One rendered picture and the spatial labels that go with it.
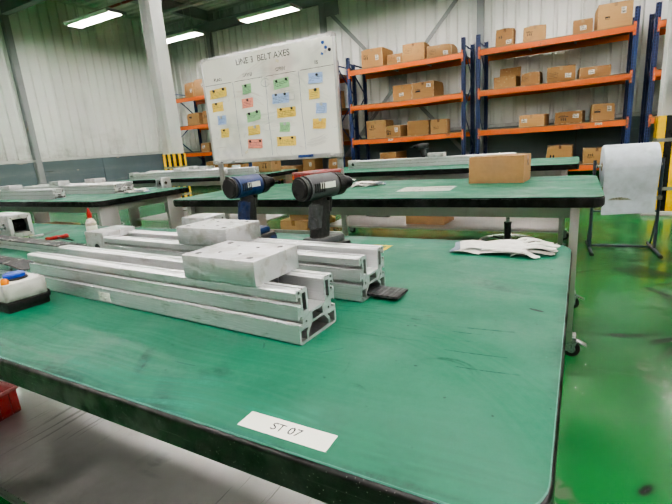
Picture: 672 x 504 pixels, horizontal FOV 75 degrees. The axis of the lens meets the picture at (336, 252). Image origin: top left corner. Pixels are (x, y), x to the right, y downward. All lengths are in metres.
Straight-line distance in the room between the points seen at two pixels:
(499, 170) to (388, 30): 9.76
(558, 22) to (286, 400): 10.98
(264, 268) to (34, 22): 13.85
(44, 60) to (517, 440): 14.07
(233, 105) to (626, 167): 3.43
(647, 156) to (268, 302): 3.77
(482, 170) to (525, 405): 2.24
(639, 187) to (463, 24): 8.04
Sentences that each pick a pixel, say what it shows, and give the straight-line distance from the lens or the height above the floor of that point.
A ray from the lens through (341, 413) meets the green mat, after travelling 0.51.
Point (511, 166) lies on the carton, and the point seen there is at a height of 0.87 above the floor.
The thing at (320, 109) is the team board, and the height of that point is 1.36.
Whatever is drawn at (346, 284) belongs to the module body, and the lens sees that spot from 0.81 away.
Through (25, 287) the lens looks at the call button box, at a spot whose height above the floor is 0.82.
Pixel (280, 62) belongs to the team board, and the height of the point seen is 1.79.
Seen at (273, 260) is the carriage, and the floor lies 0.89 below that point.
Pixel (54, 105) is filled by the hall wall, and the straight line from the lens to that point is 14.08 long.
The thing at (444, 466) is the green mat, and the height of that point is 0.78.
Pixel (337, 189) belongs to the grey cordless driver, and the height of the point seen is 0.96.
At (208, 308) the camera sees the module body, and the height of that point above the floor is 0.81.
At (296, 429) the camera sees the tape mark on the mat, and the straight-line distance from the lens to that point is 0.49.
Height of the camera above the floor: 1.07
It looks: 14 degrees down
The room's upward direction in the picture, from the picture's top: 4 degrees counter-clockwise
